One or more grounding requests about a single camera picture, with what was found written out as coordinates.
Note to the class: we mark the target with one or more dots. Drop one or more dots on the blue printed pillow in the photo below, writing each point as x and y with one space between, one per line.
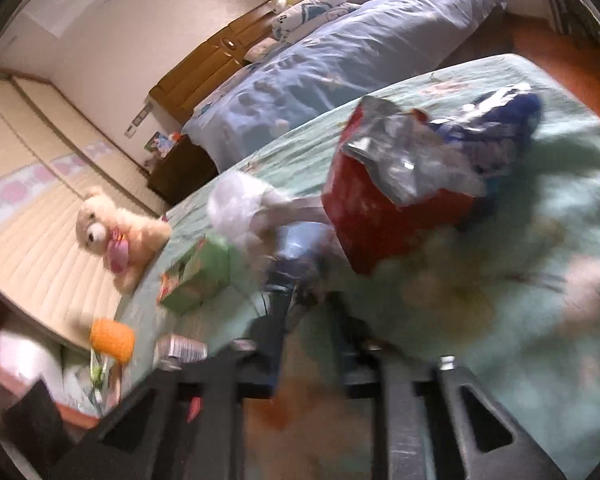
310 15

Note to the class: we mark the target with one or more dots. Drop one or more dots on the red snack packet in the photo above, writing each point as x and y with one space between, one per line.
380 210

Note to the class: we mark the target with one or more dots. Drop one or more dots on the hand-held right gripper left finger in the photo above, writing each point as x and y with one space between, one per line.
275 340

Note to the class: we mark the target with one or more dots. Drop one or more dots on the cream teddy bear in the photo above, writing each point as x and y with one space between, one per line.
105 230

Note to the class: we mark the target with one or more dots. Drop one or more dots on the dark wooden nightstand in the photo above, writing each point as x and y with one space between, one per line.
180 175

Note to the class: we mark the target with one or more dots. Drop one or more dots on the clear crumpled plastic bottle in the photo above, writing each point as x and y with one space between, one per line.
180 349

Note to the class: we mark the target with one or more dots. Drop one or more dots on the blue snack wrapper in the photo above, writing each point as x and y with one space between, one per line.
500 125

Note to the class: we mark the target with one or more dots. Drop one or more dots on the bed with blue sheet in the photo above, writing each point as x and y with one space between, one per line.
340 60

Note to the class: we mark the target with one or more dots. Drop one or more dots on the white cloth bundle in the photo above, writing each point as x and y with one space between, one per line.
25 360

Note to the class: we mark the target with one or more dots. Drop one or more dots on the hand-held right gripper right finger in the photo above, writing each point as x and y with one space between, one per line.
347 340

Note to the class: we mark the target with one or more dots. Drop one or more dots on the green cardboard box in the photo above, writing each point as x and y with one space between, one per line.
200 275

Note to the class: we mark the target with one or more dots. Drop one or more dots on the small photo frame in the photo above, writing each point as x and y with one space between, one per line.
155 142

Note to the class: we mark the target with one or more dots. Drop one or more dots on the small white pillow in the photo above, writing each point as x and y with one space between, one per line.
260 50

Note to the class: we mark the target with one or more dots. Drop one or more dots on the wall switch panel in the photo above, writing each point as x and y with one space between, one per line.
140 120

